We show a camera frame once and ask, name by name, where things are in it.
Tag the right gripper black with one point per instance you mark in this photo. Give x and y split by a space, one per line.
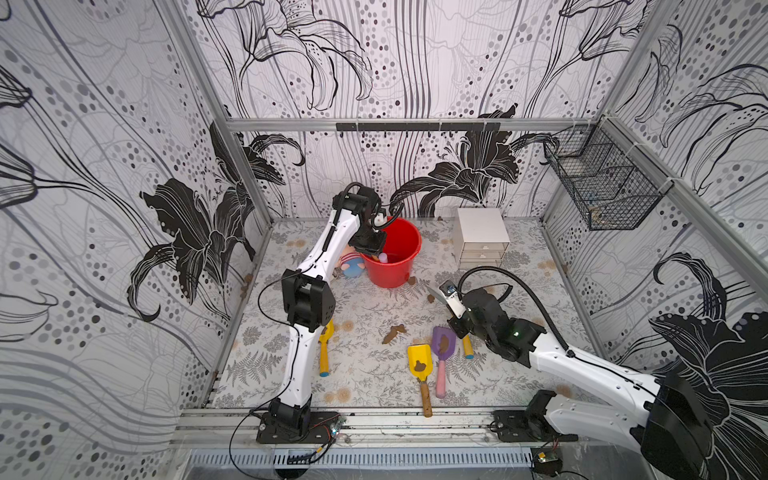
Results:
464 324

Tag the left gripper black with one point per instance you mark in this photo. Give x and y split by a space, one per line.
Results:
371 244

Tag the green cleaning brush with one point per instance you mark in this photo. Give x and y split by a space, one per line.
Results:
435 295

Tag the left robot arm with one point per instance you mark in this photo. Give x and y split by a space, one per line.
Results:
307 297

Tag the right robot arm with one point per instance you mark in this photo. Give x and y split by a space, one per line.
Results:
662 419

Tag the red plastic bucket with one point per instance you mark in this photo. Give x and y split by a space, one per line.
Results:
403 243

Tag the plush doll toy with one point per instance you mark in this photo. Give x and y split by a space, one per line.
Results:
351 265

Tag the white mini drawer cabinet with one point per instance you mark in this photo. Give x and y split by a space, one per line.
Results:
480 237

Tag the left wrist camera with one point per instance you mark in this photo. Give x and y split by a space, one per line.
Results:
380 219

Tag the yellow trowel wooden handle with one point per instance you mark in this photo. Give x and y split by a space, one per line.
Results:
420 366

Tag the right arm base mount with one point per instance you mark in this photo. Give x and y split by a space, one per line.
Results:
517 426

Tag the black wire wall basket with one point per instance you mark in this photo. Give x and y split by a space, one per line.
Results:
602 174

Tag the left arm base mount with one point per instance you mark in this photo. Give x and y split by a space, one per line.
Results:
311 427

